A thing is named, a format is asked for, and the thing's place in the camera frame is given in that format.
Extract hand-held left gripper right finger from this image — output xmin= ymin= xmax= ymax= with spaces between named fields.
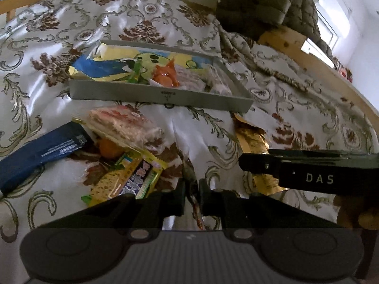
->
xmin=198 ymin=178 xmax=338 ymax=241

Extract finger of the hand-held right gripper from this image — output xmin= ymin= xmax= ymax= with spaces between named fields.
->
xmin=238 ymin=153 xmax=282 ymax=181
xmin=261 ymin=149 xmax=379 ymax=158

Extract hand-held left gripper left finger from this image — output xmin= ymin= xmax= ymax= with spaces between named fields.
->
xmin=36 ymin=178 xmax=186 ymax=241

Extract white red snack packet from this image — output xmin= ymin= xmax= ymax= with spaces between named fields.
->
xmin=182 ymin=158 xmax=208 ymax=231

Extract gold snack packet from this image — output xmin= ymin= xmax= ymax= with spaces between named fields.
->
xmin=232 ymin=114 xmax=288 ymax=196

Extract yellow snack packet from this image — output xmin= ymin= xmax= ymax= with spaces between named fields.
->
xmin=81 ymin=149 xmax=165 ymax=208

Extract orange fruit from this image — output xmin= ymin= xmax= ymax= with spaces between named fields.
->
xmin=99 ymin=138 xmax=123 ymax=158

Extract clear snack packet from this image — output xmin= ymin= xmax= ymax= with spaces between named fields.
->
xmin=206 ymin=65 xmax=234 ymax=95

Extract puffed rice cracker packet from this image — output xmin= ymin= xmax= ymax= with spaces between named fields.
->
xmin=87 ymin=106 xmax=163 ymax=148

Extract white pink label packet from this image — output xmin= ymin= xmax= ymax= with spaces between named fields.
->
xmin=175 ymin=67 xmax=208 ymax=91

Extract grey tray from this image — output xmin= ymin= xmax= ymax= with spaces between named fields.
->
xmin=69 ymin=39 xmax=254 ymax=113

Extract orange snack packet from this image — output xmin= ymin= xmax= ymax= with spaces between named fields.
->
xmin=151 ymin=59 xmax=180 ymax=88

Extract green snack packet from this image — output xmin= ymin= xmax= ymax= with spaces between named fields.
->
xmin=127 ymin=61 xmax=145 ymax=85

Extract blue long snack packet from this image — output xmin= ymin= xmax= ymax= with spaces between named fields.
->
xmin=0 ymin=122 xmax=89 ymax=194

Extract person's right hand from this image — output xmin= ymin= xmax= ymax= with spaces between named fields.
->
xmin=333 ymin=194 xmax=379 ymax=231

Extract cartoon printed foil sheet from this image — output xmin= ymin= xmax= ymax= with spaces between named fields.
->
xmin=72 ymin=43 xmax=214 ymax=83

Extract green quilted jacket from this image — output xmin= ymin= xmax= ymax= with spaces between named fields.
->
xmin=215 ymin=0 xmax=335 ymax=57

